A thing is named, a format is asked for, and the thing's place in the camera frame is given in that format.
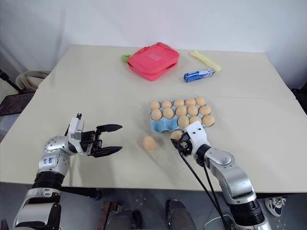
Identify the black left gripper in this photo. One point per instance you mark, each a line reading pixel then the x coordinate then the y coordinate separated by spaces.
pixel 91 142

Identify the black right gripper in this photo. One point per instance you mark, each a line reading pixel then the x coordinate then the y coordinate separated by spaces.
pixel 185 145

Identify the brown egg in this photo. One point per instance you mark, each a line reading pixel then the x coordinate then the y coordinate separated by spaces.
pixel 181 111
pixel 192 110
pixel 154 105
pixel 166 104
pixel 176 135
pixel 156 114
pixel 190 102
pixel 179 103
pixel 205 110
pixel 183 121
pixel 149 143
pixel 208 120
pixel 168 113
pixel 200 101
pixel 194 119

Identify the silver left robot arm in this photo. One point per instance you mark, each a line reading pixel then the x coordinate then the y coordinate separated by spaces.
pixel 55 146

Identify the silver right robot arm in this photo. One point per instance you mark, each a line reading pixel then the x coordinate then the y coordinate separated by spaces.
pixel 233 177

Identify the blue egg carton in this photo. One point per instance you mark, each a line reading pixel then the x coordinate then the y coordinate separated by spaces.
pixel 163 125

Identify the blue snack box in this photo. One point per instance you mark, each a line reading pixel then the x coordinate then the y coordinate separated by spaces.
pixel 198 75

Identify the brown wooden block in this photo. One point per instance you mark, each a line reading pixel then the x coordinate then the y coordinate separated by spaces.
pixel 109 212

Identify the dark rounded shape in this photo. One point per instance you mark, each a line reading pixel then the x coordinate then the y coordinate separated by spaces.
pixel 127 219
pixel 178 214

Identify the pink zippered pouch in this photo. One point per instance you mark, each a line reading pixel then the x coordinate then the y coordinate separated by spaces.
pixel 153 61

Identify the yellow rolled cloth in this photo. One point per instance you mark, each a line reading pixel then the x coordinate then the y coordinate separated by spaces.
pixel 206 61

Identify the green pouch loop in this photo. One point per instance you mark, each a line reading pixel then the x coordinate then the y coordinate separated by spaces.
pixel 125 58

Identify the beige fabric basket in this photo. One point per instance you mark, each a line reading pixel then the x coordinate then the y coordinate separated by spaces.
pixel 30 80

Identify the black mesh tray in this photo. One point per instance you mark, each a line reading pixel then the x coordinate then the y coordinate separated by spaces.
pixel 16 103

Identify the black tripod stand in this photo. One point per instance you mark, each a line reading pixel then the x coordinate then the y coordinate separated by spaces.
pixel 8 81

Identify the white and blue sneaker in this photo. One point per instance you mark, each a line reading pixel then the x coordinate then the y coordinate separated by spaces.
pixel 275 206

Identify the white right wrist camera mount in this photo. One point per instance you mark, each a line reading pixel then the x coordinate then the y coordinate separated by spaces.
pixel 197 135

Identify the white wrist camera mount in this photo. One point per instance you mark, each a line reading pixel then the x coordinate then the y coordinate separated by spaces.
pixel 197 135
pixel 76 129

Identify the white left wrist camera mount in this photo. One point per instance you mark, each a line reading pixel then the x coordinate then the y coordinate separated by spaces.
pixel 76 129

